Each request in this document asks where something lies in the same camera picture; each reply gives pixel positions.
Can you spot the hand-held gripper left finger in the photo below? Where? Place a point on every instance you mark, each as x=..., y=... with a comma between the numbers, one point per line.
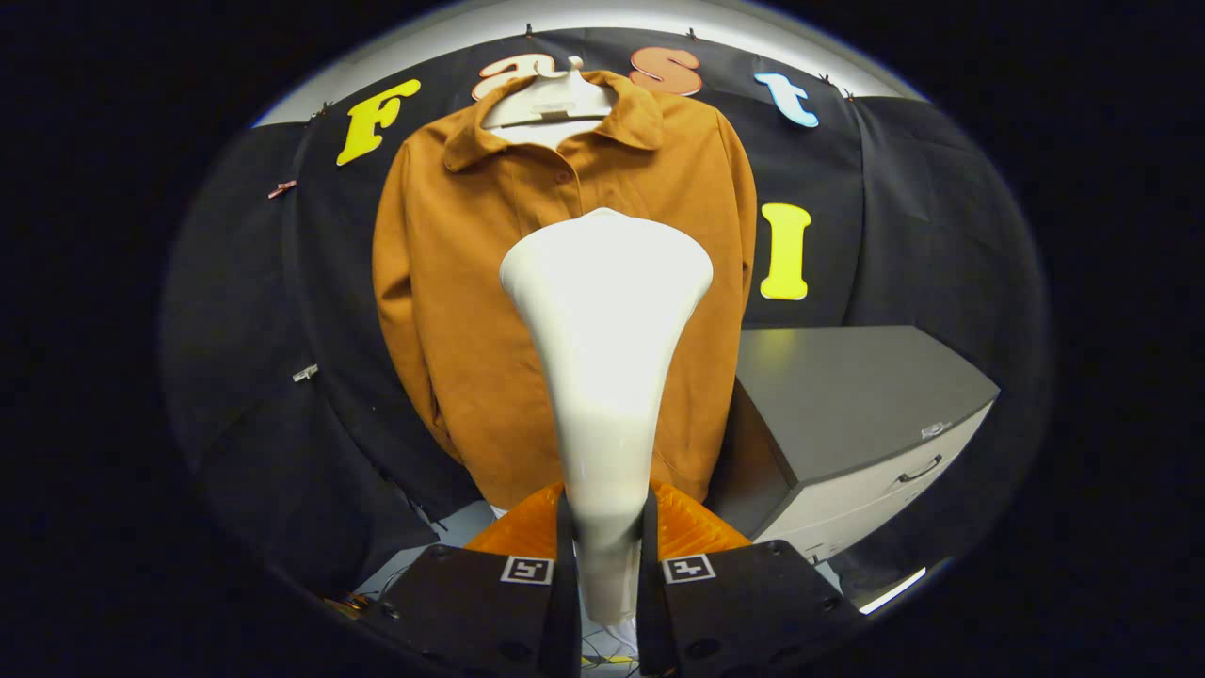
x=565, y=612

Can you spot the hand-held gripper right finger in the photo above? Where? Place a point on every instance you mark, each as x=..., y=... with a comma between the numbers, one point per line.
x=651, y=612

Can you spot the white garment steamer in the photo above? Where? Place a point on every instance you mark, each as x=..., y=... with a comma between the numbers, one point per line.
x=607, y=358

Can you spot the brown button shirt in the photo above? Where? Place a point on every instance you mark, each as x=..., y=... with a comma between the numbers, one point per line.
x=452, y=282

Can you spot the grey drawer cabinet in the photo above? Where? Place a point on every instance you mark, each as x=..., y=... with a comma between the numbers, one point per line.
x=847, y=386

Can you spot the silver clip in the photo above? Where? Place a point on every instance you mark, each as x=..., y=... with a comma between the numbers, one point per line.
x=305, y=373

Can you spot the black backdrop cloth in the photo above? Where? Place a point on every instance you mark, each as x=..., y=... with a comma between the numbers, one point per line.
x=894, y=217

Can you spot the red clip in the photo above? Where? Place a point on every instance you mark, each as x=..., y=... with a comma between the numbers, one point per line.
x=281, y=189

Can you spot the white mannequin torso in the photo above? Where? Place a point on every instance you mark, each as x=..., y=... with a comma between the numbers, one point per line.
x=555, y=99

